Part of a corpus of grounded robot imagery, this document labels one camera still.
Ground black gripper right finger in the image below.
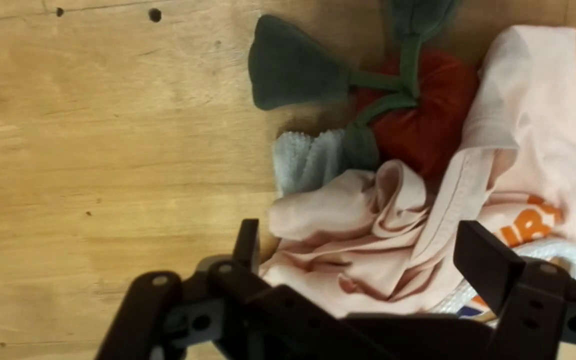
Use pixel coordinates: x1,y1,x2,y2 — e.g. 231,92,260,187
452,217,576,360

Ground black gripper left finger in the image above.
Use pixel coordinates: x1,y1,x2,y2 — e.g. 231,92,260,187
95,217,370,360

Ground pale peach shirt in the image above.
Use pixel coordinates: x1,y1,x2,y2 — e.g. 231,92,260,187
259,24,576,320

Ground red radish plush green leaves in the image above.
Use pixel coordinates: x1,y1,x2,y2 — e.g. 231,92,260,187
246,0,485,183

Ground white towel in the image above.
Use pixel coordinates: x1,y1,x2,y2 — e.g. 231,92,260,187
273,128,352,199

